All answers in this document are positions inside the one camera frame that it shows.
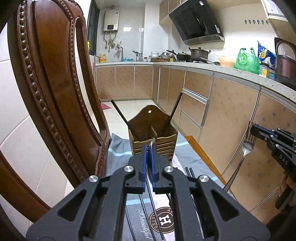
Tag steel fork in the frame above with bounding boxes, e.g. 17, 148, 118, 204
223, 121, 256, 192

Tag beige kitchen cabinets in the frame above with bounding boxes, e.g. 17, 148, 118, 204
95, 65, 295, 180

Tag person's right hand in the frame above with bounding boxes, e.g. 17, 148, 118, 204
265, 169, 296, 232

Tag wooden utensil holder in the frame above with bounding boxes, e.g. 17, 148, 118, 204
128, 105, 178, 161

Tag grey and pink cloth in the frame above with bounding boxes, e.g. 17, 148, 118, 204
105, 133, 234, 241

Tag pink floor mat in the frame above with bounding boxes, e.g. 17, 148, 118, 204
100, 103, 111, 110

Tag dark rice cooker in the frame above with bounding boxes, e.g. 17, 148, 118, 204
274, 38, 296, 90

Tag blue snack bag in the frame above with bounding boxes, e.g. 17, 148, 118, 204
257, 42, 276, 70

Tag green plastic bag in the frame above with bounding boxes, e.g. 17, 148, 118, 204
234, 47, 260, 75

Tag chrome sink faucet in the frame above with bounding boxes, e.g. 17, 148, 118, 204
115, 46, 124, 60

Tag white bowl on counter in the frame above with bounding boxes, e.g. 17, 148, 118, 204
151, 51, 159, 58

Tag black frying pan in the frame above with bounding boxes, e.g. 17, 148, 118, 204
167, 50, 192, 62

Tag yellow box on counter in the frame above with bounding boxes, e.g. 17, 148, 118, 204
99, 54, 107, 63

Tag dark cooking pot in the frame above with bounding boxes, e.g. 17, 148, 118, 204
189, 47, 211, 62

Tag white gas water heater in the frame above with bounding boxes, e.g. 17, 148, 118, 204
103, 9, 119, 32

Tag black range hood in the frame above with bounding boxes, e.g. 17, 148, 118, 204
169, 0, 225, 46

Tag carved brown wooden chair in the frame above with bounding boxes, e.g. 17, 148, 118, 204
0, 0, 112, 241

